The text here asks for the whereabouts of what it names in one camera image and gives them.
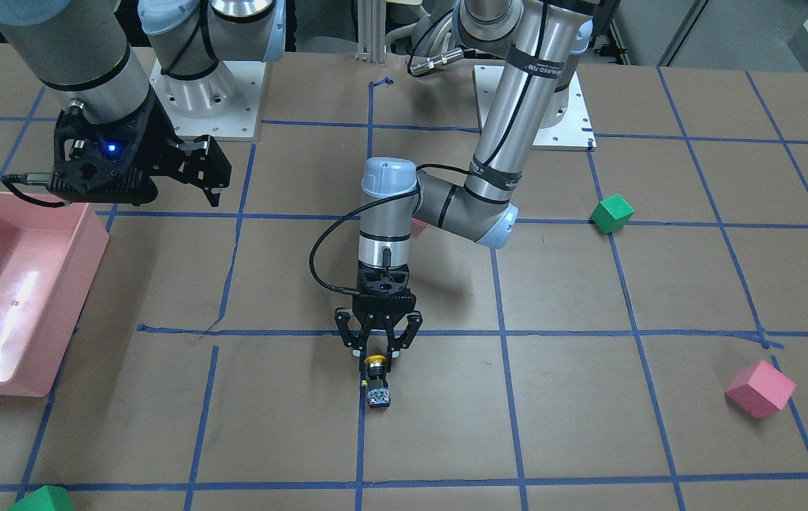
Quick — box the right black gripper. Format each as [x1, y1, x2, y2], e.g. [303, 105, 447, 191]
[47, 92, 232, 207]

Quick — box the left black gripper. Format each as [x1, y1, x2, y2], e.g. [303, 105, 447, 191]
[333, 262, 423, 359]

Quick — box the yellow push button switch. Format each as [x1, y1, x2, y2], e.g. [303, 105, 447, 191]
[363, 353, 392, 410]

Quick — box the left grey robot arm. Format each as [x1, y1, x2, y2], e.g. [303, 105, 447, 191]
[326, 1, 599, 361]

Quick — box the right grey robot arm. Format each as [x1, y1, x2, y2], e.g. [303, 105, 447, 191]
[0, 1, 288, 208]

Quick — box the pink plastic bin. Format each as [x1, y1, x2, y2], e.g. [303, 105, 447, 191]
[0, 192, 109, 397]

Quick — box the green cube near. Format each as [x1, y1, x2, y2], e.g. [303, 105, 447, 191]
[590, 194, 635, 235]

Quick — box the green cube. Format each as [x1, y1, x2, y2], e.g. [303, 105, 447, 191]
[8, 485, 75, 511]
[590, 194, 635, 235]

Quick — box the green cube far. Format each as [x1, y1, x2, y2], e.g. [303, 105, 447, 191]
[8, 485, 75, 511]

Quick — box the pink cube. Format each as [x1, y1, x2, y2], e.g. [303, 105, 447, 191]
[725, 360, 797, 419]

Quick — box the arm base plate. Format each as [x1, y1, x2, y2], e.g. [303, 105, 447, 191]
[474, 65, 597, 151]
[150, 61, 267, 141]

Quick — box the aluminium frame post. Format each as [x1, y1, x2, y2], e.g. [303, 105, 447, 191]
[355, 0, 387, 67]

